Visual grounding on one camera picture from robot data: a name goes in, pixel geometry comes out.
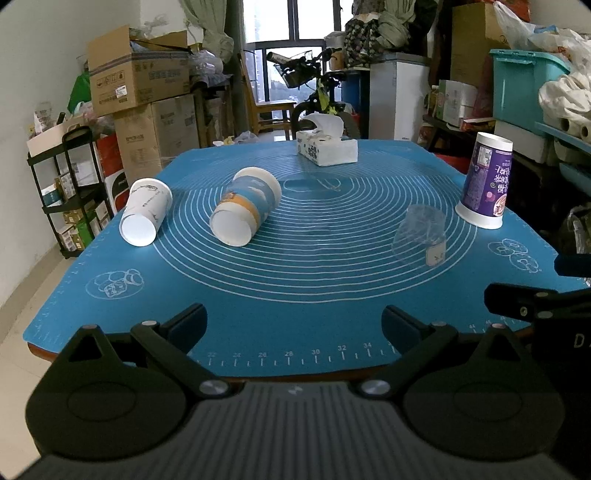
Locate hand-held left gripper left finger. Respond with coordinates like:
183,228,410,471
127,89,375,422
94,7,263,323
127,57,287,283
50,302,234,400

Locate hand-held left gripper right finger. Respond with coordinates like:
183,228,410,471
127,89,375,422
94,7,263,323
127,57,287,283
353,305,539,400

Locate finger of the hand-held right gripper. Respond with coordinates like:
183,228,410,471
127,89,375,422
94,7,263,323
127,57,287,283
553,252,591,278
483,283,591,329

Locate clear plastic cup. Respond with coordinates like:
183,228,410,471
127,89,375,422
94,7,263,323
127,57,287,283
390,204,448,268

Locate purple paper cup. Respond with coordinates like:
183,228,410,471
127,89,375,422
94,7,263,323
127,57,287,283
455,132,515,230

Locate white paper cup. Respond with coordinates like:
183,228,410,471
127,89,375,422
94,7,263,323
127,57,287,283
119,178,174,247

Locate blue and orange paper cup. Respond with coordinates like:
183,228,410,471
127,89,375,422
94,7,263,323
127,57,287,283
209,167,283,248

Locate blue silicone baking mat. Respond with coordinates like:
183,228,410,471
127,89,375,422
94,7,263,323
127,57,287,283
22,138,561,377

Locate white storage box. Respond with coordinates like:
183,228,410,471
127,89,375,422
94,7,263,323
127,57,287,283
493,119,551,165

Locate white cloth pile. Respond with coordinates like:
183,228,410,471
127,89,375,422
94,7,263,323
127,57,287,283
537,71,591,129

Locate red and white box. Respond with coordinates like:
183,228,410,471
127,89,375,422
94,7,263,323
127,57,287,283
95,133,131,216

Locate teal plastic storage bin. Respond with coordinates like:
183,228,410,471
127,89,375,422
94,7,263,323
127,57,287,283
489,48,574,124

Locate white tissue box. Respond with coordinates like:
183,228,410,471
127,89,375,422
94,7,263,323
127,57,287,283
295,113,359,168

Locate large brown cardboard box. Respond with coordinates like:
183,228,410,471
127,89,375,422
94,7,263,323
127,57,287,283
113,94,201,174

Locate small white carton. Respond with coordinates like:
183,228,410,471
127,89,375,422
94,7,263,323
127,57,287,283
436,79,479,128

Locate black shelf cart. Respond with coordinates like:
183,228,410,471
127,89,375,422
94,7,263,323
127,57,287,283
26,124,117,260

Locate wooden chair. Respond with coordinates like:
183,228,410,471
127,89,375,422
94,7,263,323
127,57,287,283
239,50,297,140

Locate white plastic bag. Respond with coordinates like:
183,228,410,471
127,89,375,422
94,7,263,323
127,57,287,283
493,0,591,75

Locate open brown cardboard box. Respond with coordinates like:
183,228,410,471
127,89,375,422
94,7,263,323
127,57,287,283
87,25,192,119

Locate tall brown cardboard box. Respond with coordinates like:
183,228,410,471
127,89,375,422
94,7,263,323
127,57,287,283
450,3,509,89

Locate green bag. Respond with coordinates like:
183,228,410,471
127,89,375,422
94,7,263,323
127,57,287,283
67,71,94,117

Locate black bicycle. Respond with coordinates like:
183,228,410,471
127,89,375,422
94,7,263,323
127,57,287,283
266,46,362,140

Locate floral fabric bundle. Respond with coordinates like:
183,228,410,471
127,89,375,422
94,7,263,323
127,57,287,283
344,16,385,70

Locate green curtain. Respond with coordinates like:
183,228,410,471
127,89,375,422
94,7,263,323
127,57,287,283
378,0,437,52
181,0,236,64

